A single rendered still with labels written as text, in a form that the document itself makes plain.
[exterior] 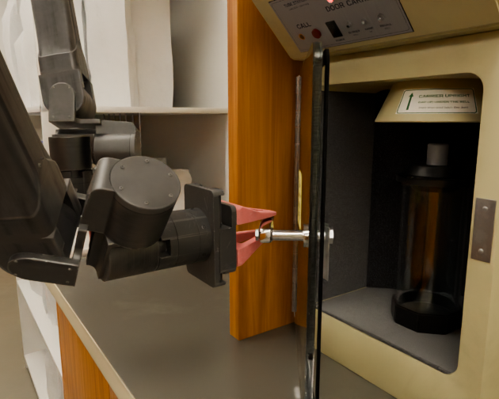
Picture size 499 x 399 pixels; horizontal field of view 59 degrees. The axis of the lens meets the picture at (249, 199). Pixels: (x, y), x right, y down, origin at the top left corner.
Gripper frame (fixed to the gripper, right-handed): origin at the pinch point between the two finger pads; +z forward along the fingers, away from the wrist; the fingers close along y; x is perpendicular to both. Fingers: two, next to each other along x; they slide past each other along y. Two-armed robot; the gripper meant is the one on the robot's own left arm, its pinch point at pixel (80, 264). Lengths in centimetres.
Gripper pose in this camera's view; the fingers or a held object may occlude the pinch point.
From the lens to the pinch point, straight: 73.2
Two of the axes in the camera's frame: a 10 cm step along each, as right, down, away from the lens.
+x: -5.7, -1.4, 8.1
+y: 8.2, -1.1, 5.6
